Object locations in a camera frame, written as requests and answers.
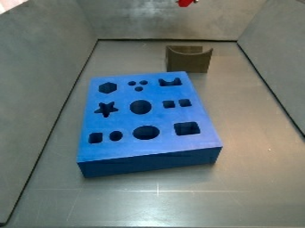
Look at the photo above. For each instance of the red hexagonal prism peg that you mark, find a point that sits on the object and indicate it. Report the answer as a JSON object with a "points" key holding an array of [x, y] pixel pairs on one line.
{"points": [[185, 3]]}

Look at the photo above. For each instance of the blue foam shape-sorting block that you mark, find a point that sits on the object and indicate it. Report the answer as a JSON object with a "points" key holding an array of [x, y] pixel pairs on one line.
{"points": [[144, 123]]}

